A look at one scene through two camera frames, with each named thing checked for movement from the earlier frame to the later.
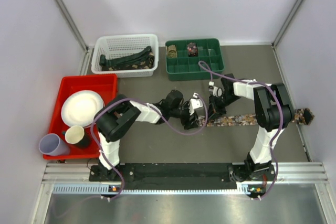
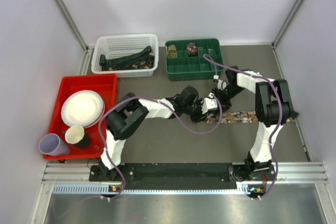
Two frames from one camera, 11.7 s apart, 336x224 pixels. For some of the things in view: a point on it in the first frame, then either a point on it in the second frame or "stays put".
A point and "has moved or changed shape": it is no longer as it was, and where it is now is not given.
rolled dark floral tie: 192,50 stays put
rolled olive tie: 171,51 stays put
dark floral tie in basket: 148,63 stays put
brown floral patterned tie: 301,116 has moved or changed shape
